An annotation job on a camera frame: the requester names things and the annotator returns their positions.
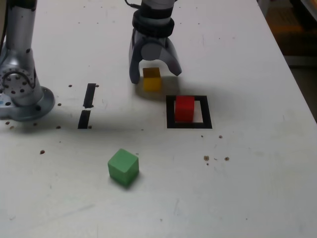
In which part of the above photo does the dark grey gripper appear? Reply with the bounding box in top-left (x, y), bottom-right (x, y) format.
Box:
top-left (128, 28), bottom-right (183, 84)

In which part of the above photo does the yellow cube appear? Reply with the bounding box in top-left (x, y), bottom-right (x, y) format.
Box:
top-left (143, 67), bottom-right (162, 92)

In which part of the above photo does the red cube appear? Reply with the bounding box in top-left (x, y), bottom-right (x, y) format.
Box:
top-left (174, 96), bottom-right (195, 122)

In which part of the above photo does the green cube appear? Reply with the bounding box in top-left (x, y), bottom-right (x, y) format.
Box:
top-left (107, 148), bottom-right (139, 187)

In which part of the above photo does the black tape square outline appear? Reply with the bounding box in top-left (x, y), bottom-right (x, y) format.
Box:
top-left (166, 95), bottom-right (213, 129)

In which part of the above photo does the black tape strip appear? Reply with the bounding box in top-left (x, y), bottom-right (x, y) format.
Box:
top-left (77, 83), bottom-right (97, 129)

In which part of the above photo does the black cable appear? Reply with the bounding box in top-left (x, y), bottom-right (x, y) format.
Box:
top-left (125, 0), bottom-right (142, 10)

